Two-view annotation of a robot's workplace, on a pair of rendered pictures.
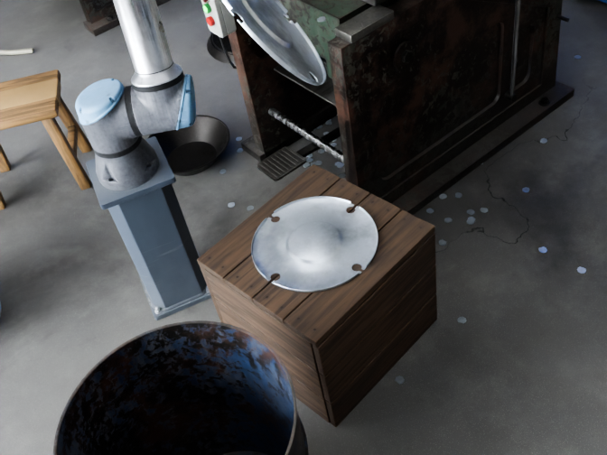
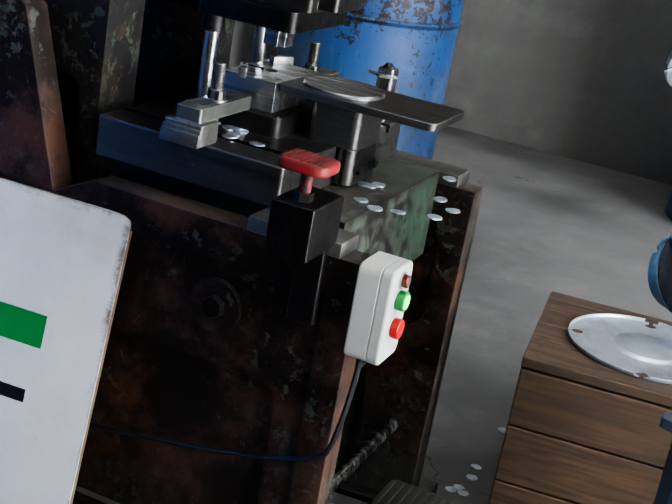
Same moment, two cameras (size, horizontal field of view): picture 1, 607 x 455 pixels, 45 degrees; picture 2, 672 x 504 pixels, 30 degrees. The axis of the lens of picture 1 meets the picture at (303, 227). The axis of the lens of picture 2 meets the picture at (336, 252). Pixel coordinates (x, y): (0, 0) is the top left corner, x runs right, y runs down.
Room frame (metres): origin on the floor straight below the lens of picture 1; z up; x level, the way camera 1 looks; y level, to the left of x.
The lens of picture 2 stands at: (2.91, 1.29, 1.17)
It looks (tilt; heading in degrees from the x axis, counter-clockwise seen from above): 19 degrees down; 232
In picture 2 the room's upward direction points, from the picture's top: 10 degrees clockwise
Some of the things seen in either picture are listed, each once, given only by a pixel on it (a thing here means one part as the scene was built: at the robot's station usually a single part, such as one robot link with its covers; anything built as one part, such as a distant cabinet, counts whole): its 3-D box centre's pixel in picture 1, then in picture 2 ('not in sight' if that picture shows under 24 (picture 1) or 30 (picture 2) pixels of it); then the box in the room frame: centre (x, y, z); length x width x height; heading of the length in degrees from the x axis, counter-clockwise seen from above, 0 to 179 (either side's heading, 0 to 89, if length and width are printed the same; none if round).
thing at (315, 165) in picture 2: not in sight; (305, 186); (2.02, 0.08, 0.72); 0.07 x 0.06 x 0.08; 121
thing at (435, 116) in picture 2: not in sight; (365, 137); (1.77, -0.14, 0.72); 0.25 x 0.14 x 0.14; 121
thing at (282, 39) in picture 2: not in sight; (281, 32); (1.85, -0.28, 0.84); 0.05 x 0.03 x 0.04; 31
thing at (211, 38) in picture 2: not in sight; (209, 49); (1.96, -0.30, 0.80); 0.02 x 0.02 x 0.14
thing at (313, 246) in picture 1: (313, 241); (646, 347); (1.14, -0.02, 0.35); 0.29 x 0.29 x 0.01
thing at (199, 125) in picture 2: not in sight; (212, 99); (2.00, -0.20, 0.76); 0.17 x 0.06 x 0.10; 31
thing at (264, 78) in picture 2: not in sight; (269, 84); (1.85, -0.29, 0.76); 0.15 x 0.09 x 0.05; 31
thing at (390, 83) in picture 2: not in sight; (384, 92); (1.64, -0.27, 0.75); 0.03 x 0.03 x 0.10; 31
